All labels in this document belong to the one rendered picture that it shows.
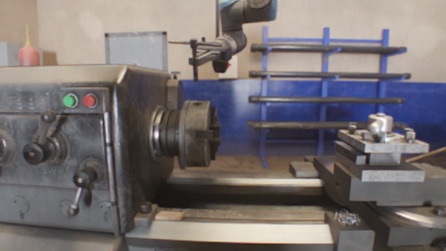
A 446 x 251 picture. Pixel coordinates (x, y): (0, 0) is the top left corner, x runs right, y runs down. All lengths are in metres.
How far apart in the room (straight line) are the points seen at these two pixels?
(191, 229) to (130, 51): 3.72
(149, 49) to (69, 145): 3.46
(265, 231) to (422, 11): 4.79
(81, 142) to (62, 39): 4.35
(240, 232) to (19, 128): 0.71
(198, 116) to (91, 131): 0.32
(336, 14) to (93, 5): 4.18
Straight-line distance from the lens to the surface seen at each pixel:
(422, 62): 5.06
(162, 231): 0.78
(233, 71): 3.71
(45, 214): 0.89
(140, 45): 4.16
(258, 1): 0.85
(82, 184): 0.67
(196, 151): 0.75
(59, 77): 0.76
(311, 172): 1.14
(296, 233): 0.77
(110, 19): 4.53
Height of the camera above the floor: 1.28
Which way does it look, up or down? 7 degrees down
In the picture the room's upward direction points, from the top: straight up
